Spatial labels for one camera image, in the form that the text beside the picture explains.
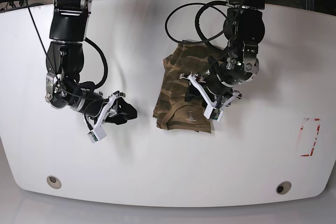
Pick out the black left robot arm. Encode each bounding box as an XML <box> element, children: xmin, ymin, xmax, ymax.
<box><xmin>157</xmin><ymin>0</ymin><xmax>265</xmax><ymax>108</ymax></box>

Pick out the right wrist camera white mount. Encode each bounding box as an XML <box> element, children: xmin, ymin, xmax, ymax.
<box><xmin>83</xmin><ymin>91</ymin><xmax>125</xmax><ymax>143</ymax></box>

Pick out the red tape rectangle marking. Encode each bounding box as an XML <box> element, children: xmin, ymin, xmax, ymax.
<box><xmin>297</xmin><ymin>118</ymin><xmax>321</xmax><ymax>157</ymax></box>

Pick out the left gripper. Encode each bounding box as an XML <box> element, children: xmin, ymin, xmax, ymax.
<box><xmin>185</xmin><ymin>70</ymin><xmax>233</xmax><ymax>102</ymax></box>

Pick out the right table grommet hole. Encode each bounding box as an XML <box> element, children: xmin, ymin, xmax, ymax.
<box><xmin>276</xmin><ymin>181</ymin><xmax>292</xmax><ymax>195</ymax></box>

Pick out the camouflage T-shirt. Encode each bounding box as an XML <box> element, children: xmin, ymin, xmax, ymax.
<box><xmin>153</xmin><ymin>44</ymin><xmax>218</xmax><ymax>133</ymax></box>

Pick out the table grommet hole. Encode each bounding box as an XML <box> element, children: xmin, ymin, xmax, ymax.
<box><xmin>46</xmin><ymin>176</ymin><xmax>61</xmax><ymax>189</ymax></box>
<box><xmin>276</xmin><ymin>181</ymin><xmax>292</xmax><ymax>195</ymax></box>

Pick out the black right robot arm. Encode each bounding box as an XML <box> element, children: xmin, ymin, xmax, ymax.
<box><xmin>45</xmin><ymin>0</ymin><xmax>137</xmax><ymax>128</ymax></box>

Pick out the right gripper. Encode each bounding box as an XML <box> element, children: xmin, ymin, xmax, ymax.
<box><xmin>78</xmin><ymin>91</ymin><xmax>138</xmax><ymax>125</ymax></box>

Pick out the left table grommet hole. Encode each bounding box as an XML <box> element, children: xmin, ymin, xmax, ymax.
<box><xmin>46</xmin><ymin>176</ymin><xmax>61</xmax><ymax>189</ymax></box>

